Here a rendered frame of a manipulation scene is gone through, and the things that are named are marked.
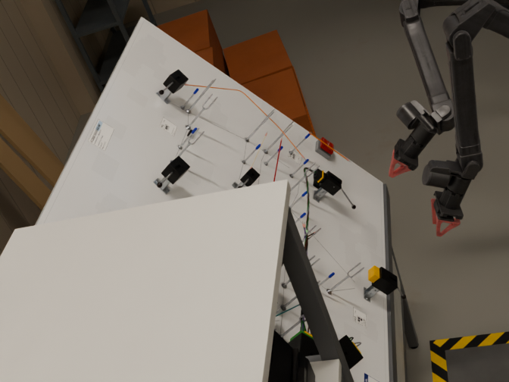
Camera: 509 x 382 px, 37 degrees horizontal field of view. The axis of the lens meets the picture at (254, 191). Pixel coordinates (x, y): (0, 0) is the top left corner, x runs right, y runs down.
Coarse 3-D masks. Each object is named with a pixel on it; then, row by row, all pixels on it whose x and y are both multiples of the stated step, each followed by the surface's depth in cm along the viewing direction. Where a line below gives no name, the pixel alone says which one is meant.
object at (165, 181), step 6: (174, 162) 190; (180, 162) 192; (168, 168) 189; (174, 168) 189; (180, 168) 190; (186, 168) 192; (162, 174) 191; (168, 174) 190; (174, 174) 189; (180, 174) 189; (156, 180) 196; (162, 180) 194; (168, 180) 193; (174, 180) 190; (162, 186) 195
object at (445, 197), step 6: (438, 192) 217; (444, 192) 211; (450, 192) 208; (438, 198) 214; (444, 198) 211; (450, 198) 209; (456, 198) 209; (462, 198) 210; (438, 204) 212; (444, 204) 211; (450, 204) 210; (456, 204) 210; (444, 210) 210; (450, 210) 211; (456, 210) 211; (444, 216) 210; (456, 216) 210; (462, 216) 210
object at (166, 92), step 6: (174, 72) 215; (180, 72) 217; (168, 78) 214; (174, 78) 214; (180, 78) 215; (186, 78) 217; (168, 84) 215; (174, 84) 214; (180, 84) 214; (162, 90) 211; (168, 90) 218; (174, 90) 215; (162, 96) 219; (168, 96) 220; (168, 102) 220
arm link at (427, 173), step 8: (432, 160) 206; (448, 160) 207; (456, 160) 209; (424, 168) 209; (432, 168) 204; (440, 168) 204; (448, 168) 204; (456, 168) 205; (464, 168) 202; (472, 168) 200; (424, 176) 208; (432, 176) 205; (440, 176) 205; (448, 176) 205; (464, 176) 203; (472, 176) 203; (424, 184) 207; (432, 184) 206; (440, 184) 206
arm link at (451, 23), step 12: (468, 0) 181; (480, 0) 178; (492, 0) 179; (456, 12) 182; (468, 12) 178; (480, 12) 175; (492, 12) 175; (504, 12) 177; (444, 24) 184; (456, 24) 179; (468, 24) 177; (480, 24) 177; (492, 24) 178; (504, 24) 178; (504, 36) 181
